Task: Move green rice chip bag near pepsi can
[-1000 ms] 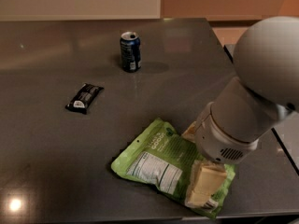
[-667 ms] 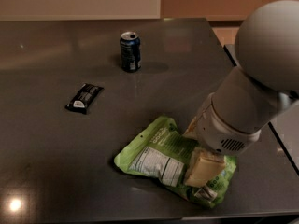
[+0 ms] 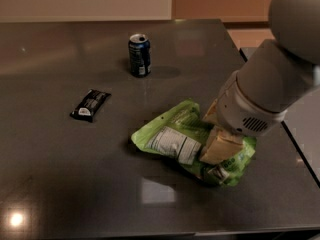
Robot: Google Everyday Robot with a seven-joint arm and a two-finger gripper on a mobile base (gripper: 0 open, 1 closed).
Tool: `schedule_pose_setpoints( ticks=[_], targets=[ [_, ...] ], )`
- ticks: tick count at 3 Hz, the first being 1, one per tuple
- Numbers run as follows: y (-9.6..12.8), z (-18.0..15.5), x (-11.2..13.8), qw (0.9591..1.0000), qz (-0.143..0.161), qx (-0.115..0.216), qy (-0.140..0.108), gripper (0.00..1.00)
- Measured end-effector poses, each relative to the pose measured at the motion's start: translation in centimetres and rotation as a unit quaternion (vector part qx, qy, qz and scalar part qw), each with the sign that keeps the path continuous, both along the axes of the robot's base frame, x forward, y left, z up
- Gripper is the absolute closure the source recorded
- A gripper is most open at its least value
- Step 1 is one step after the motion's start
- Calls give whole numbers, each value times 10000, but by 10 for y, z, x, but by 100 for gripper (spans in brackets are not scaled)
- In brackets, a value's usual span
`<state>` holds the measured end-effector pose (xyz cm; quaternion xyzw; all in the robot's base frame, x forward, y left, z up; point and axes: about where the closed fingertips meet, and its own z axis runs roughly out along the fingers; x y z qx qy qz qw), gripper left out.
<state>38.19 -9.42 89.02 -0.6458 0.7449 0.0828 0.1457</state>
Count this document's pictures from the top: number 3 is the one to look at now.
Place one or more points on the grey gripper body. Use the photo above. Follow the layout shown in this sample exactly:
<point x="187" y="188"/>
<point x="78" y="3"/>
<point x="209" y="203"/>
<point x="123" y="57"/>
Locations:
<point x="240" y="112"/>

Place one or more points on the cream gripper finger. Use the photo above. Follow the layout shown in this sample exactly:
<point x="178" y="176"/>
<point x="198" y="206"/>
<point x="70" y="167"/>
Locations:
<point x="221" y="145"/>
<point x="211" y="115"/>

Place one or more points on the green rice chip bag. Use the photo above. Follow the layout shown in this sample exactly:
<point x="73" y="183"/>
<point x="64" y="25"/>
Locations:
<point x="180" y="134"/>

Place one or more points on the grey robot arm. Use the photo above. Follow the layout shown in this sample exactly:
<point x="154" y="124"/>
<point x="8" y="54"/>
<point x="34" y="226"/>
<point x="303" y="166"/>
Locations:
<point x="295" y="25"/>

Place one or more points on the blue pepsi can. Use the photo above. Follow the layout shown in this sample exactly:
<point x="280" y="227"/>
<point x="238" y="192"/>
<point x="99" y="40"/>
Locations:
<point x="139" y="55"/>

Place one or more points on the black snack bar wrapper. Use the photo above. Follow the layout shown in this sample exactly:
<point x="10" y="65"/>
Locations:
<point x="89" y="106"/>

